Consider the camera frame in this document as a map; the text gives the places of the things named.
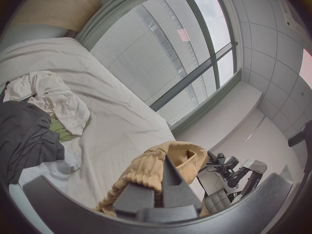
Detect green garment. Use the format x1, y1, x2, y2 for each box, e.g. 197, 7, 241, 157
49, 115, 91, 142

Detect pale grey garment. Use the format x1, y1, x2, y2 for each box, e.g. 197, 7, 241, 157
18, 148, 81, 197

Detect ceiling light panel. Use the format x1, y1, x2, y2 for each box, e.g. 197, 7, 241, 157
299, 48, 312, 85

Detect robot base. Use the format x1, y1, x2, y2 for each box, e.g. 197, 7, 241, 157
203, 189, 234, 214

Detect white ceiling air vent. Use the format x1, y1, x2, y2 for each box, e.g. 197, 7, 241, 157
278, 0, 307, 33

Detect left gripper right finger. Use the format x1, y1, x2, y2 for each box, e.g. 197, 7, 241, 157
158, 155, 203, 217

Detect tan shorts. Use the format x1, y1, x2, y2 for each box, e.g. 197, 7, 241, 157
94, 142, 210, 216

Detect window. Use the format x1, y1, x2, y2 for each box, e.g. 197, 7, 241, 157
89, 0, 238, 129

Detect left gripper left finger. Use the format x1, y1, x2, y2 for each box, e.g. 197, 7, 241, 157
113, 182, 157, 219

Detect bed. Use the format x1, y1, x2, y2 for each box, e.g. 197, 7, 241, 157
0, 0, 208, 216

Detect black garment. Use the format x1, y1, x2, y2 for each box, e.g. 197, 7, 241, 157
0, 101, 65, 185

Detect white garment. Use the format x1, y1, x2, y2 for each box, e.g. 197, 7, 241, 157
2, 71, 91, 136

